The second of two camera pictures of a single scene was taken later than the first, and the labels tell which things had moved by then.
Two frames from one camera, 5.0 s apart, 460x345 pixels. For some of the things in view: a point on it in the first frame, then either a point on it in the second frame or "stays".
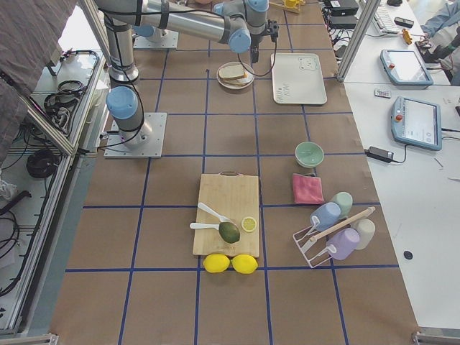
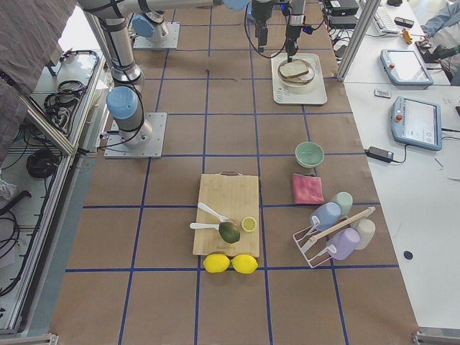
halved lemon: (249, 224) stays
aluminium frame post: (359, 40) stays
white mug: (366, 229) stays
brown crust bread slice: (232, 72) to (294, 69)
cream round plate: (249, 76) to (296, 77)
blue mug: (328, 214) stays
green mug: (344, 200) stays
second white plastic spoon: (200, 226) stays
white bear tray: (298, 78) stays
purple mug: (343, 243) stays
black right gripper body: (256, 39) to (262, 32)
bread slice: (236, 81) to (295, 79)
